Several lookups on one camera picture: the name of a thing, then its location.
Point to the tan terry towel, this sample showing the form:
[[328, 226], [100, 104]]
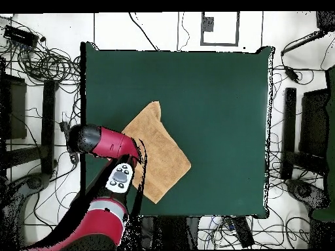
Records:
[[167, 157]]

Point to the dark green table cloth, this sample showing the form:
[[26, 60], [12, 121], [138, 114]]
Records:
[[209, 104]]

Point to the black power strip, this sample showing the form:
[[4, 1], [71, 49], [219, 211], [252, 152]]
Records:
[[63, 126]]

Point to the black stand bar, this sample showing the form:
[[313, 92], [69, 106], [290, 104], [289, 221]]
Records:
[[48, 125], [289, 130]]

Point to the black power brick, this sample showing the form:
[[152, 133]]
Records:
[[243, 232]]

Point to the black power adapter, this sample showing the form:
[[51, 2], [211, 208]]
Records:
[[291, 73]]

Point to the dark square case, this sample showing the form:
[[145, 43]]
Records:
[[314, 123], [15, 109]]

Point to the black rod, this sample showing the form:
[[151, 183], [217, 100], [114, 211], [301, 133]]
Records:
[[303, 41]]

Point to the black electronics box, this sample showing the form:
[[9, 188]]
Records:
[[19, 36]]

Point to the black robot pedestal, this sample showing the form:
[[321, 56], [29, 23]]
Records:
[[170, 232]]

